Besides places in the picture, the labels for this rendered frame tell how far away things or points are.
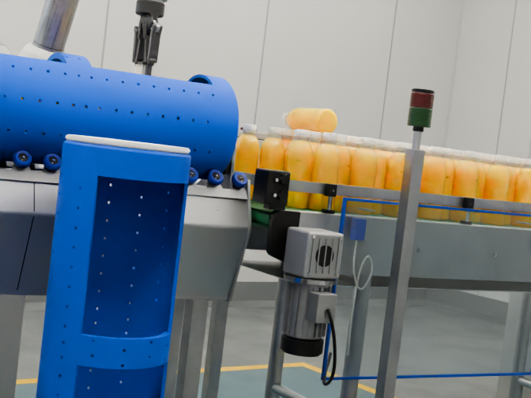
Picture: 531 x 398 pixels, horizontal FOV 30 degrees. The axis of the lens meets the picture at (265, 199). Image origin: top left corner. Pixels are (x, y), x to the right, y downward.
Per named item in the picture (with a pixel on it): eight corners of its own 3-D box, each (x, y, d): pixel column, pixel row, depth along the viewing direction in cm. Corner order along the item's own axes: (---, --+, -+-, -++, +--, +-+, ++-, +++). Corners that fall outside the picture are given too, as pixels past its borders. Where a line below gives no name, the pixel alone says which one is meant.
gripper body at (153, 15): (131, -1, 261) (127, 35, 261) (144, -3, 254) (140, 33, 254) (157, 4, 265) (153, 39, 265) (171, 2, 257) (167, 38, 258)
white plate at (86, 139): (39, 131, 216) (39, 137, 216) (143, 144, 203) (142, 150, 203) (116, 138, 240) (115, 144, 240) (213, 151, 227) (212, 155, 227)
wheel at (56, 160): (45, 153, 243) (47, 148, 241) (62, 161, 244) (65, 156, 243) (39, 167, 240) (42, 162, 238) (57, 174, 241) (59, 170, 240)
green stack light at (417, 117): (401, 125, 266) (404, 107, 265) (419, 127, 269) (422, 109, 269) (416, 125, 260) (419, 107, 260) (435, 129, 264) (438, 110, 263)
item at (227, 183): (207, 186, 281) (212, 143, 280) (214, 187, 282) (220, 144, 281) (224, 190, 272) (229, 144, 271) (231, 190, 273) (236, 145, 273)
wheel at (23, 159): (15, 150, 239) (17, 145, 237) (32, 158, 240) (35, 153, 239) (9, 163, 236) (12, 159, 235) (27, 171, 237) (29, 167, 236)
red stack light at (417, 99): (404, 106, 265) (405, 91, 265) (422, 109, 269) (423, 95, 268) (419, 107, 260) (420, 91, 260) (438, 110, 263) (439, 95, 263)
